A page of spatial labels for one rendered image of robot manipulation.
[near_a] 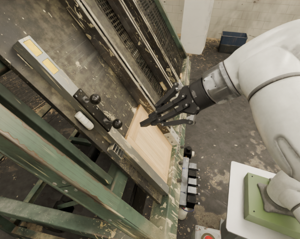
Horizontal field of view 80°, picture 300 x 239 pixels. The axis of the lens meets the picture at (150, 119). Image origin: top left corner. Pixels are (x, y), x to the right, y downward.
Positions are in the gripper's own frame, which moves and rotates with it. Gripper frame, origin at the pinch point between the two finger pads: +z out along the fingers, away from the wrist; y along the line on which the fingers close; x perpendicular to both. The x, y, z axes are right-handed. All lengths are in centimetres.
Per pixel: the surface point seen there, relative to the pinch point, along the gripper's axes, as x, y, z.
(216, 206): 143, 69, 57
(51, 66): -18.1, -27.8, 19.9
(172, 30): 139, -134, 31
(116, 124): -1.9, -4.1, 13.5
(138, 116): 31.2, -15.7, 30.0
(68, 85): -12.5, -22.4, 21.2
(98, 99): -9.3, -11.9, 10.8
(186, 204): 60, 41, 37
